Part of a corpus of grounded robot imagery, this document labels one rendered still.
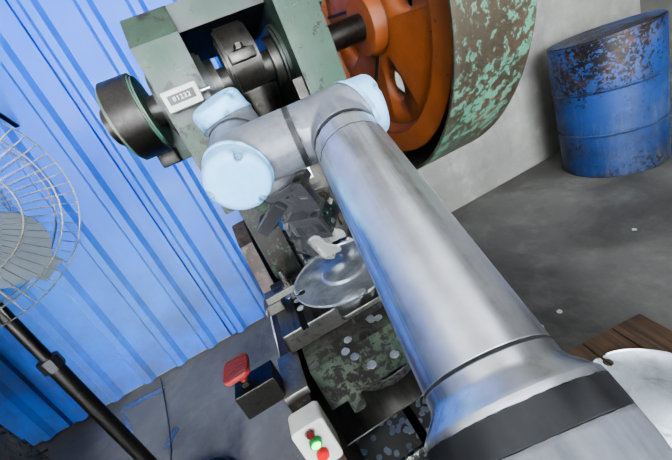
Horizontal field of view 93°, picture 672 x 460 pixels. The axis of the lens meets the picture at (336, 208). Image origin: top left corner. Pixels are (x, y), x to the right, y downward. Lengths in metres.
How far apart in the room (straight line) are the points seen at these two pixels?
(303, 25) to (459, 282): 0.69
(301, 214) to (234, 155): 0.22
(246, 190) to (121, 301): 2.02
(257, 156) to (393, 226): 0.18
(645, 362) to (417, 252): 0.98
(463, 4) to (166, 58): 0.55
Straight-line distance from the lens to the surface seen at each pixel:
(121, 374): 2.61
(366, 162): 0.26
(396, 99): 1.00
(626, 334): 1.20
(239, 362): 0.83
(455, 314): 0.18
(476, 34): 0.65
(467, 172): 2.68
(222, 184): 0.35
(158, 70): 0.77
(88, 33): 2.14
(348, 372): 0.91
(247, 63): 0.81
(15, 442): 2.16
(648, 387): 1.10
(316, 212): 0.52
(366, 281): 0.80
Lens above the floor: 1.23
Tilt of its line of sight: 20 degrees down
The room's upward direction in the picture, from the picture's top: 24 degrees counter-clockwise
